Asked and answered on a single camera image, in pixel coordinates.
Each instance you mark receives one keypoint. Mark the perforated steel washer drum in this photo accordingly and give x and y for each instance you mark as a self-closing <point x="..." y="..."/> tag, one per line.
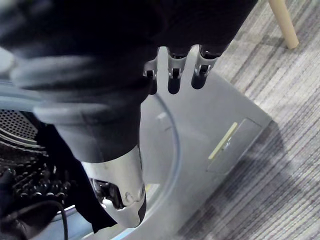
<point x="17" y="140"/>

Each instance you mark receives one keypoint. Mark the pale yellow label strip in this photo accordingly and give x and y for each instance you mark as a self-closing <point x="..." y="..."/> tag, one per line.
<point x="222" y="141"/>

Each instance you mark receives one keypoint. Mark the silver front-loading washing machine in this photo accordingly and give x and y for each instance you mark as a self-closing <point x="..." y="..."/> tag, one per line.
<point x="200" y="120"/>

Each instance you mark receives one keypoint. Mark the beige wooden furniture leg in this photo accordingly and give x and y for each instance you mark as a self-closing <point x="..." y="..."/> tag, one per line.
<point x="285" y="25"/>

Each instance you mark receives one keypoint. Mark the black garment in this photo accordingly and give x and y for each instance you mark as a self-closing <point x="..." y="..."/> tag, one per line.
<point x="77" y="182"/>

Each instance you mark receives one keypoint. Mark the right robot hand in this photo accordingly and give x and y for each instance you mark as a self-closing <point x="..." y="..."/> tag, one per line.
<point x="105" y="62"/>

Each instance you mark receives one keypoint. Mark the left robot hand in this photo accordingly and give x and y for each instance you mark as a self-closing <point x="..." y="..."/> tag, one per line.
<point x="15" y="225"/>

